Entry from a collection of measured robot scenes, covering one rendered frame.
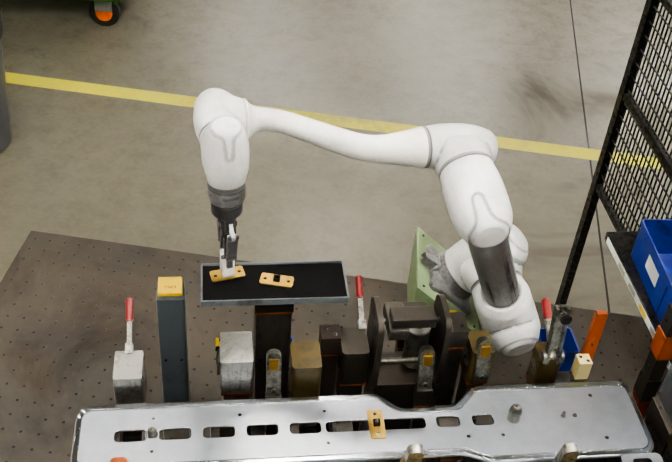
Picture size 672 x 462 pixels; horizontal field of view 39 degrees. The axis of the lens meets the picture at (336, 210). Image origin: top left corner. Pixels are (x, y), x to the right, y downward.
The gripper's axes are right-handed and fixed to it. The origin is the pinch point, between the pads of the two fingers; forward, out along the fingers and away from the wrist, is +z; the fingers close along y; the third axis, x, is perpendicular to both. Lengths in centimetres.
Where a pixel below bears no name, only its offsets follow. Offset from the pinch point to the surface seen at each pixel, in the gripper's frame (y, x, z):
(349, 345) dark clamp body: 21.6, 25.5, 15.3
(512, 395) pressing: 42, 62, 23
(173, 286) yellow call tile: -2.5, -13.2, 7.2
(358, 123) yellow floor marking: -215, 127, 124
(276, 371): 22.8, 6.2, 17.4
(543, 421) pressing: 52, 66, 23
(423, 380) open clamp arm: 32, 42, 22
